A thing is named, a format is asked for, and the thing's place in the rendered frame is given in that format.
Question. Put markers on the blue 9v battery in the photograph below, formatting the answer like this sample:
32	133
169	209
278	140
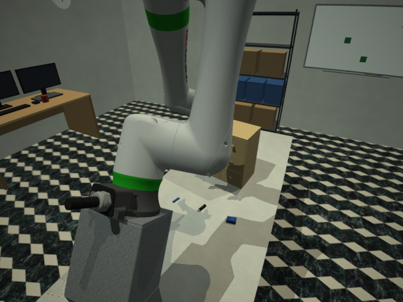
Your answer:
231	220

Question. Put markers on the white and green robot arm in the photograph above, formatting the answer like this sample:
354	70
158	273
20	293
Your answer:
200	145

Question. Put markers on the light wooden chest of drawers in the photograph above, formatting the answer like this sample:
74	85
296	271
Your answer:
250	133

